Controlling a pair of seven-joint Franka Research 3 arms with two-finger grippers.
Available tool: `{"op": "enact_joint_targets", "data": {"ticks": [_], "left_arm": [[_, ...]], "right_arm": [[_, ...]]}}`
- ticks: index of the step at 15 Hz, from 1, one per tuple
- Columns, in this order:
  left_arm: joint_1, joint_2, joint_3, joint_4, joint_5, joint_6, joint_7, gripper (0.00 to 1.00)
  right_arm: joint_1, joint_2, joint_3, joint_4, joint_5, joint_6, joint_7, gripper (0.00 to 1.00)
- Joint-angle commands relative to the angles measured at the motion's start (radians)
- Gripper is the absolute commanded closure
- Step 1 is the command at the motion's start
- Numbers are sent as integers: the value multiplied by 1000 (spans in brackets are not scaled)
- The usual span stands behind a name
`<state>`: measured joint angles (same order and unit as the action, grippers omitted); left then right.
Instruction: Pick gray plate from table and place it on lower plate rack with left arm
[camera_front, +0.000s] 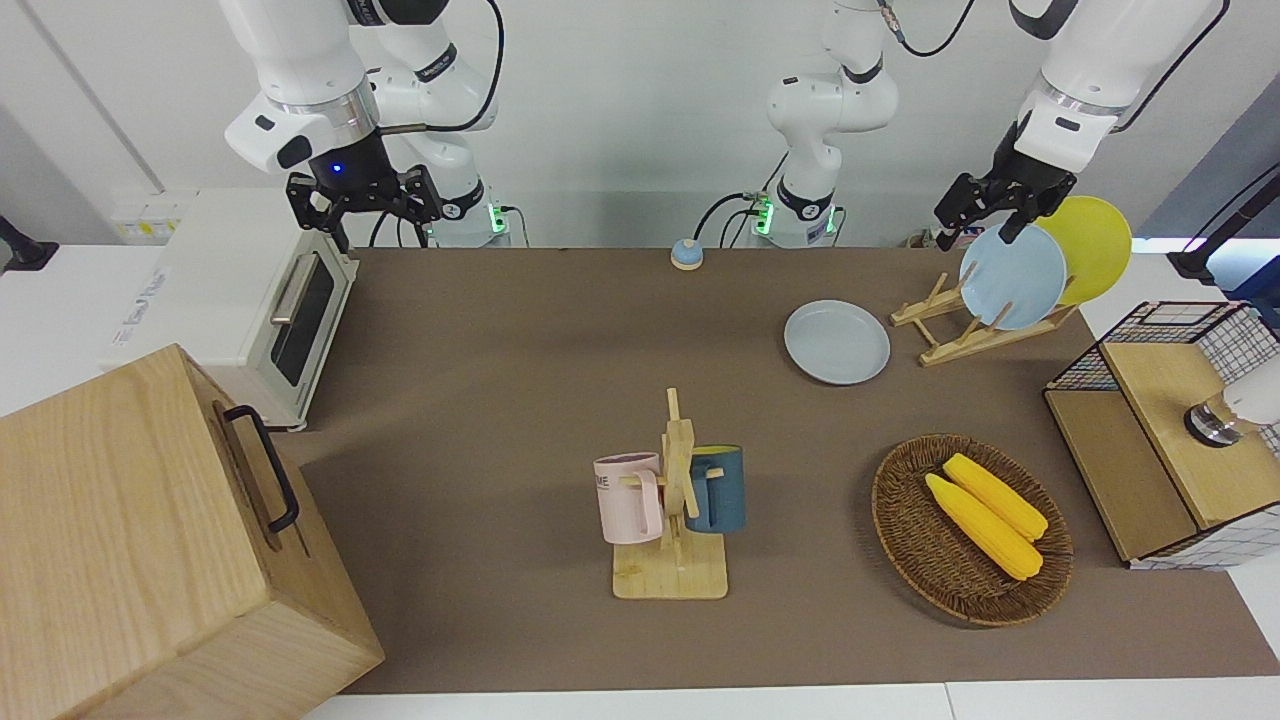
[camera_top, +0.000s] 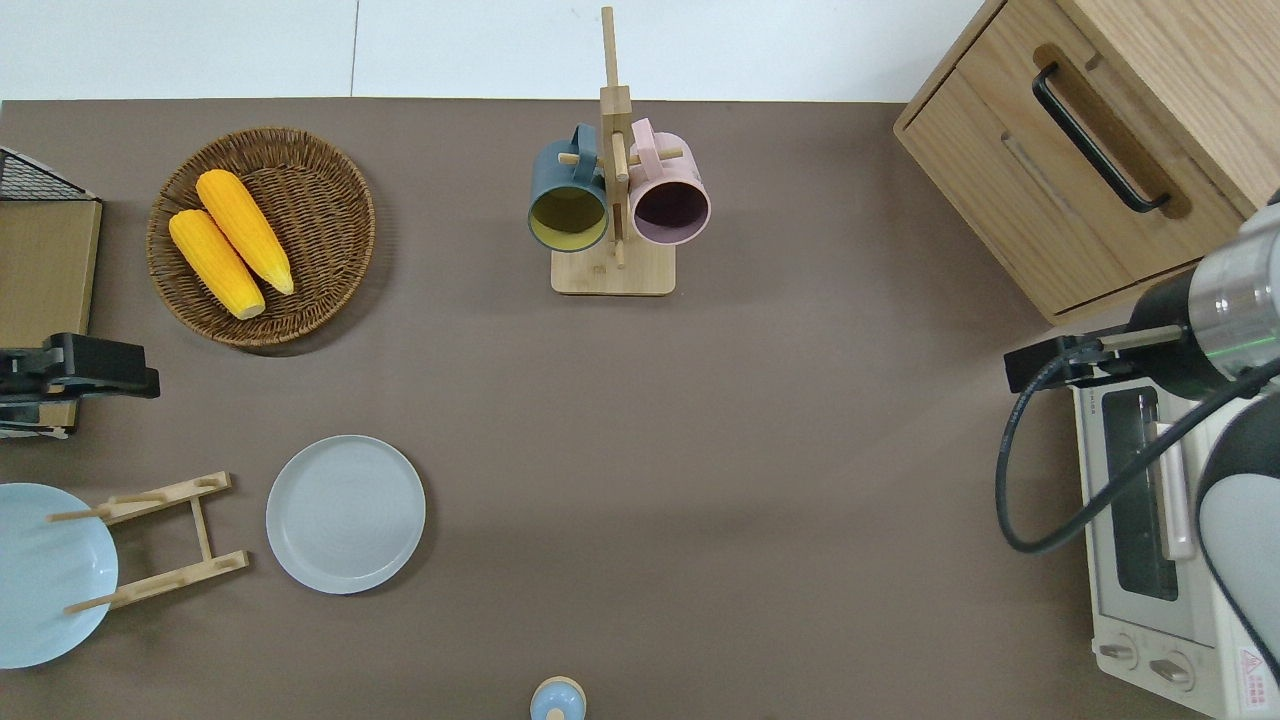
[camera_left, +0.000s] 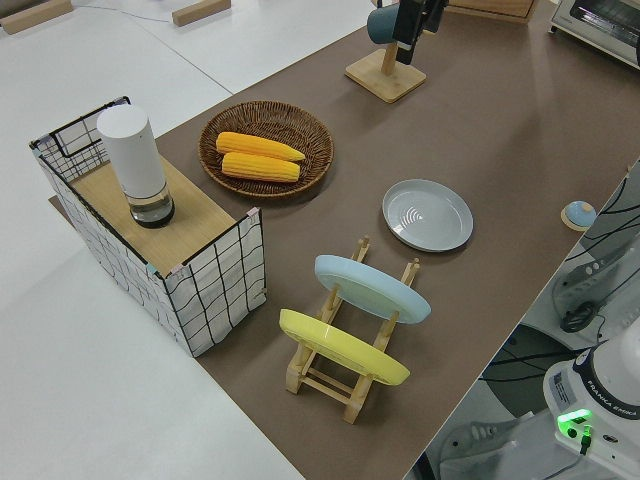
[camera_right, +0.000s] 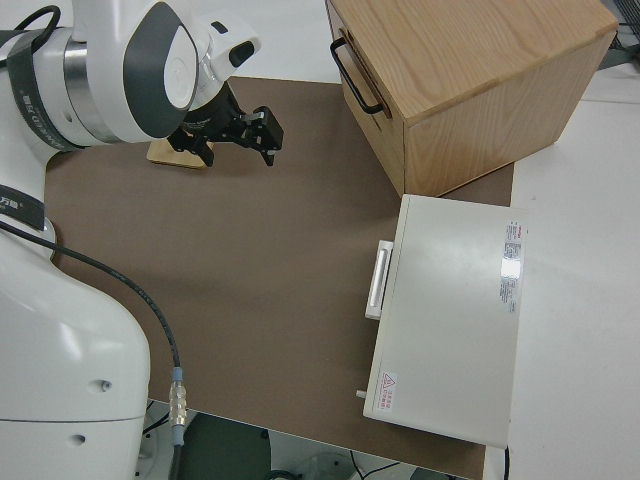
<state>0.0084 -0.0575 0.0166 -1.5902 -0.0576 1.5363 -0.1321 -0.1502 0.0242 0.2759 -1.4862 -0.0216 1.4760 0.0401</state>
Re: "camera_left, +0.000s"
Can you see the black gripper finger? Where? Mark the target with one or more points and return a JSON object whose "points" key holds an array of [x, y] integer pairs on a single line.
{"points": [[434, 22], [407, 42]]}

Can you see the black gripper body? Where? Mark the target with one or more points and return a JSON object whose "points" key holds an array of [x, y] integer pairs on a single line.
{"points": [[425, 7]]}

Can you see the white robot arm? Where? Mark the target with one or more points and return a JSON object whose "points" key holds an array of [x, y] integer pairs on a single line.
{"points": [[600, 400]]}

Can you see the gray plate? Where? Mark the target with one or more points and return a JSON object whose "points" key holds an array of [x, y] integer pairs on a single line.
{"points": [[427, 215]]}

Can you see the light blue plate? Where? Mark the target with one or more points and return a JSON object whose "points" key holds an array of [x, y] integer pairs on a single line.
{"points": [[370, 287]]}

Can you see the yellow plate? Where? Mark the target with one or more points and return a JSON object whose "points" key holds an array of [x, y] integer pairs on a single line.
{"points": [[340, 345]]}

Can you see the wooden plate rack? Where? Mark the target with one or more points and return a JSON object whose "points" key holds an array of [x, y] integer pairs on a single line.
{"points": [[309, 378]]}

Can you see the teal mug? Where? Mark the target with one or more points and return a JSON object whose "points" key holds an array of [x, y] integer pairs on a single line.
{"points": [[382, 25]]}

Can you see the wooden mug stand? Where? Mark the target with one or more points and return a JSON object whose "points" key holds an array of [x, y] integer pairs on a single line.
{"points": [[385, 82]]}

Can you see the wooden drawer box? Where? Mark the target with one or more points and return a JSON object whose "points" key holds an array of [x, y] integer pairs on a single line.
{"points": [[500, 9]]}

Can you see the brown table mat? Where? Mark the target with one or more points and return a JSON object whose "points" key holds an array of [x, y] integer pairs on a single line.
{"points": [[500, 125]]}

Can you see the round wicker basket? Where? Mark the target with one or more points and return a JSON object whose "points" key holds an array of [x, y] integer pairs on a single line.
{"points": [[312, 145]]}

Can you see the white toaster oven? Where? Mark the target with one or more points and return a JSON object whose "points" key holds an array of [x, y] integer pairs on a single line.
{"points": [[600, 25]]}

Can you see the yellow corn cob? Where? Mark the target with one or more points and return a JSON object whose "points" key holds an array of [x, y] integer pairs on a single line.
{"points": [[250, 144], [260, 168]]}

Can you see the short wooden block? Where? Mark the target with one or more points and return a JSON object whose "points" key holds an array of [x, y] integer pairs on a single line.
{"points": [[200, 11]]}

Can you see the wooden board shelf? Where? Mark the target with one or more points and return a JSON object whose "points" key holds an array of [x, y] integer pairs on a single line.
{"points": [[200, 220]]}

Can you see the white cylindrical grinder bottle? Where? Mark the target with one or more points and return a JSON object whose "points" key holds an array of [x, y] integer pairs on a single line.
{"points": [[132, 155]]}

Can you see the long wooden block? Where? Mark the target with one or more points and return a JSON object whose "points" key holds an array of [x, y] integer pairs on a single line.
{"points": [[35, 15]]}

